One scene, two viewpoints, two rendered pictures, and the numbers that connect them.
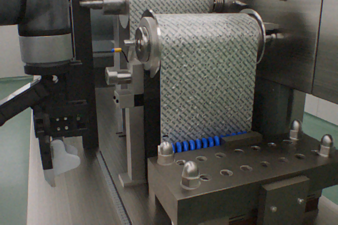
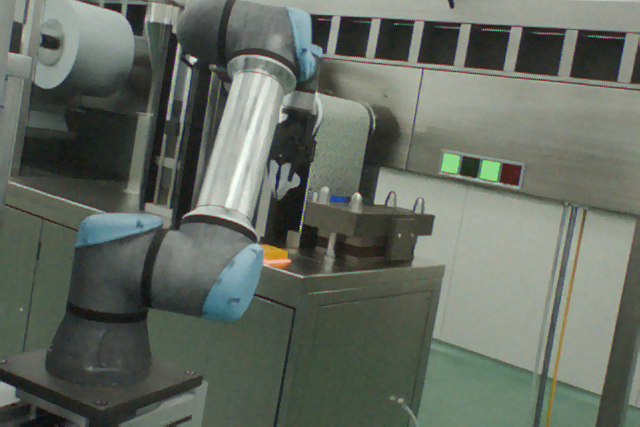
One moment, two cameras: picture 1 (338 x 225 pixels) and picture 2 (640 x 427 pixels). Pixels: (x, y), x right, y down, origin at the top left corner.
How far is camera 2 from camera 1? 1.51 m
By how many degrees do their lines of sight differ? 34
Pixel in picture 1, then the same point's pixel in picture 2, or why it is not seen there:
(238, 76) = (355, 150)
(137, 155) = (272, 212)
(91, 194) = not seen: hidden behind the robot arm
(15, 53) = not seen: outside the picture
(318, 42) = (412, 130)
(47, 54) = (310, 105)
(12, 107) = (286, 133)
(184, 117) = (322, 176)
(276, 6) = (375, 100)
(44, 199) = not seen: hidden behind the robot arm
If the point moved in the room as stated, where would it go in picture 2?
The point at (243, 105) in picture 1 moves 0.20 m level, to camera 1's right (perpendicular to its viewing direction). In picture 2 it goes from (355, 175) to (409, 183)
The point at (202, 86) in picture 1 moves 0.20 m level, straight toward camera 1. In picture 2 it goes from (335, 153) to (370, 161)
